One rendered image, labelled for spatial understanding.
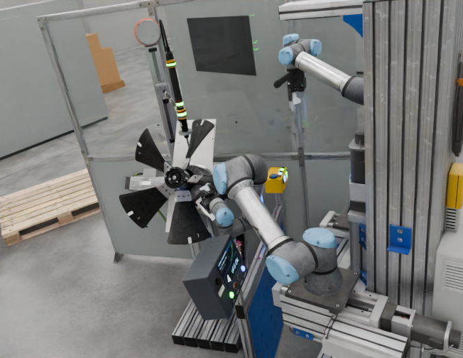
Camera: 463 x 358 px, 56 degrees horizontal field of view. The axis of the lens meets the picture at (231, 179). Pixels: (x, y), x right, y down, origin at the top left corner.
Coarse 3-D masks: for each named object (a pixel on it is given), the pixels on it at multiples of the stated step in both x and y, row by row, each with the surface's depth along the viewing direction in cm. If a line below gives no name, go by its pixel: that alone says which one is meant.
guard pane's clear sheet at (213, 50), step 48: (240, 0) 251; (96, 48) 295; (144, 48) 284; (192, 48) 274; (240, 48) 265; (336, 48) 248; (96, 96) 313; (144, 96) 301; (192, 96) 290; (240, 96) 280; (336, 96) 261; (96, 144) 335; (240, 144) 296; (288, 144) 286; (336, 144) 276
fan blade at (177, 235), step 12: (180, 204) 230; (192, 204) 233; (180, 216) 227; (192, 216) 230; (180, 228) 226; (192, 228) 227; (204, 228) 230; (168, 240) 224; (180, 240) 224; (192, 240) 225
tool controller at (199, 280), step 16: (208, 240) 171; (224, 240) 166; (208, 256) 160; (224, 256) 160; (240, 256) 172; (192, 272) 154; (208, 272) 150; (224, 272) 158; (240, 272) 169; (192, 288) 152; (208, 288) 150; (224, 288) 156; (240, 288) 166; (208, 304) 154; (224, 304) 153
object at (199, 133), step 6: (198, 120) 241; (204, 120) 236; (192, 126) 245; (198, 126) 238; (204, 126) 234; (210, 126) 230; (192, 132) 243; (198, 132) 236; (204, 132) 231; (192, 138) 240; (198, 138) 233; (204, 138) 229; (192, 144) 236; (198, 144) 230; (192, 150) 233; (186, 156) 239
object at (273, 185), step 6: (270, 168) 256; (276, 168) 255; (270, 174) 249; (282, 174) 247; (270, 180) 244; (276, 180) 243; (282, 180) 244; (270, 186) 246; (276, 186) 245; (282, 186) 244; (270, 192) 248; (276, 192) 247; (282, 192) 246
